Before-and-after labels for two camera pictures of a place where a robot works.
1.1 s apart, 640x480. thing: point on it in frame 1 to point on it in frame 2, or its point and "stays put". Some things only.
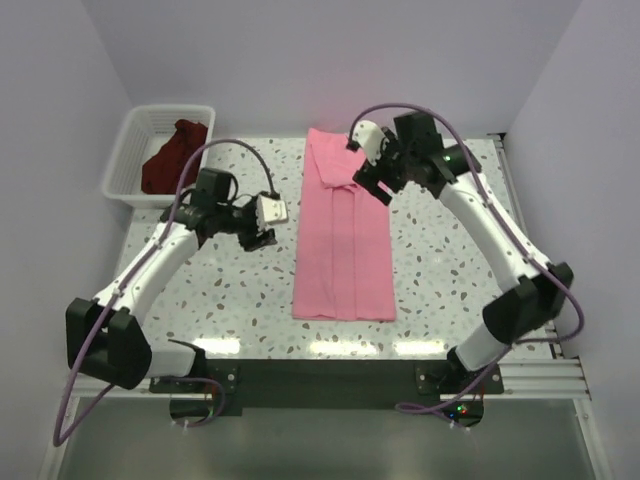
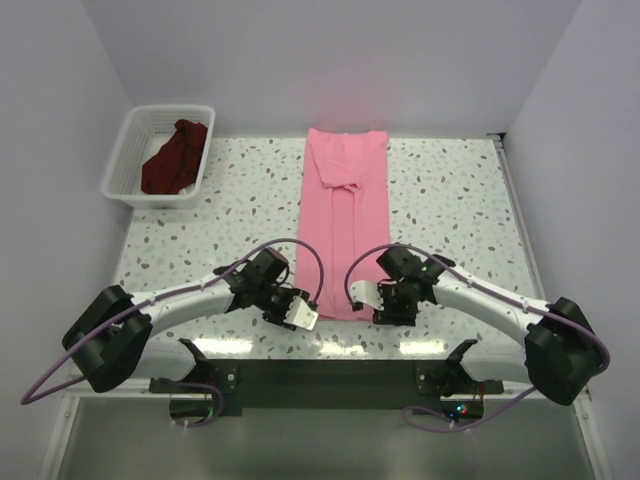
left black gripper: [252, 241] to [278, 319]
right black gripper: [368, 176] to [389, 316]
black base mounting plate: [422, 391] stays put
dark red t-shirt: [163, 172] stays put
